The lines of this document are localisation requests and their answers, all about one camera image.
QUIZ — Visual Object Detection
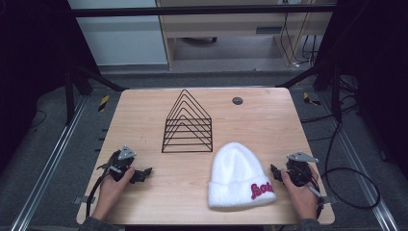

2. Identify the person's left hand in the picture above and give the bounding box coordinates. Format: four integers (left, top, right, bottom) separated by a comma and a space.
90, 167, 137, 223

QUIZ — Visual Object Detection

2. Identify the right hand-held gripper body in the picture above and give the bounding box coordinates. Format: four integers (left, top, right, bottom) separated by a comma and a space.
283, 151, 322, 197

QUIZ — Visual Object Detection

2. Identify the black metal stand post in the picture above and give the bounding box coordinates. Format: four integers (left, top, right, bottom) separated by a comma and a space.
64, 64, 77, 127
330, 62, 343, 121

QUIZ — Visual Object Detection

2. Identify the grey metal table bracket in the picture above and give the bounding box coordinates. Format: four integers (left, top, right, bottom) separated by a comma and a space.
72, 195, 96, 206
320, 195, 339, 206

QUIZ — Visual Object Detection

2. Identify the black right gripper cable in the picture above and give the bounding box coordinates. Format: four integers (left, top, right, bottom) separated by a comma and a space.
306, 172, 325, 220

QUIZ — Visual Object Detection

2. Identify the black horizontal frame bar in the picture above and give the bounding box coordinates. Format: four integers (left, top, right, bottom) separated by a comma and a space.
67, 4, 339, 18

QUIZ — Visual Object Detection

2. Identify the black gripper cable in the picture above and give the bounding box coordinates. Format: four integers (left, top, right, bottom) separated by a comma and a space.
306, 172, 325, 220
85, 171, 112, 219

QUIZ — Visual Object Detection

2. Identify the black looped floor cable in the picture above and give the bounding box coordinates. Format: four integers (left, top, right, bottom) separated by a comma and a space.
320, 110, 382, 210

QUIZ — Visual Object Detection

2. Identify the light wooden desk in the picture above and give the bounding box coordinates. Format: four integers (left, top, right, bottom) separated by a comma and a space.
155, 0, 339, 70

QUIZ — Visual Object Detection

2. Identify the bundle of hanging desk cables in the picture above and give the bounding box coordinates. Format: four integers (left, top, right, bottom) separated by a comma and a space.
279, 12, 320, 69

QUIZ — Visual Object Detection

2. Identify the person's right hand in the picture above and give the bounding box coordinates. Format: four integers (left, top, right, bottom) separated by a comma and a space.
280, 164, 320, 222

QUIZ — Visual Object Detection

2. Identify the aluminium floor rail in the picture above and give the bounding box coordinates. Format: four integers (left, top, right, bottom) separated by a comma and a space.
9, 95, 89, 231
319, 90, 402, 231

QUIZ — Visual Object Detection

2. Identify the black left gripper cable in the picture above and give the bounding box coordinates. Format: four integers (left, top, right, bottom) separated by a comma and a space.
85, 171, 112, 219

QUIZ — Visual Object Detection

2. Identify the white knit beanie hat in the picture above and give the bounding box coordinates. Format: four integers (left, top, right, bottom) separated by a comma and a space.
207, 141, 278, 213

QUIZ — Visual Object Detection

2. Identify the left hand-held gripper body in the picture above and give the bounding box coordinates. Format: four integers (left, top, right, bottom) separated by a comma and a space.
96, 144, 144, 185

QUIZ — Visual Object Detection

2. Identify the white cabinet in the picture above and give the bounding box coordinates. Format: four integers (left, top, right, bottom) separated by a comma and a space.
66, 0, 169, 67

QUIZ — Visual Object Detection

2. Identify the black wire file rack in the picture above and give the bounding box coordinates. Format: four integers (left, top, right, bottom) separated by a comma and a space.
161, 89, 214, 154

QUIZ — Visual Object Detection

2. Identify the yellow black striped tape marker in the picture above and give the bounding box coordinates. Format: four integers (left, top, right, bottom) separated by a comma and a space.
302, 91, 321, 107
97, 94, 111, 114

